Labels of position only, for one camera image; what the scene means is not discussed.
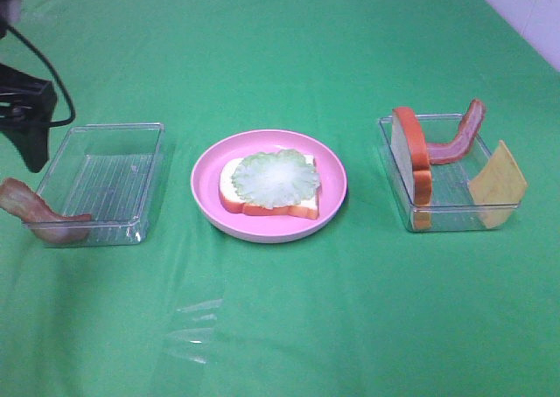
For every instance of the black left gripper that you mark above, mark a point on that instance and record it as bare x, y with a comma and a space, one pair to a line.
27, 105

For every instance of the toy bacon strip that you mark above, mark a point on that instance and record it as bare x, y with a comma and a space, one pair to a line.
459, 146
19, 200

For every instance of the toy bread slice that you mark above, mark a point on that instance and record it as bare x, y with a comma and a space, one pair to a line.
232, 203
410, 152

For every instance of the toy lettuce leaf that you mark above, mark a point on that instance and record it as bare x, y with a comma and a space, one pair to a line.
276, 179

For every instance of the clear left plastic container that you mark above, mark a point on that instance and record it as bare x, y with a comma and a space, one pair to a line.
103, 178

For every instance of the clear plastic container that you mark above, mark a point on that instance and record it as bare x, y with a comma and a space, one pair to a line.
103, 178
451, 208

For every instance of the pink plate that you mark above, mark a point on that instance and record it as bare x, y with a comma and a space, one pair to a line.
267, 229

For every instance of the clear right plastic container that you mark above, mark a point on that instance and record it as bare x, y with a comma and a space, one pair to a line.
451, 208

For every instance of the green tablecloth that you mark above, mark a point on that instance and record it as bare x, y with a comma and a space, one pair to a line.
361, 308

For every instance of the yellow toy cheese slice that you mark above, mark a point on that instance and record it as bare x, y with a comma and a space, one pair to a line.
498, 188

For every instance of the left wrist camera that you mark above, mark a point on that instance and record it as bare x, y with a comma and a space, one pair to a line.
10, 10

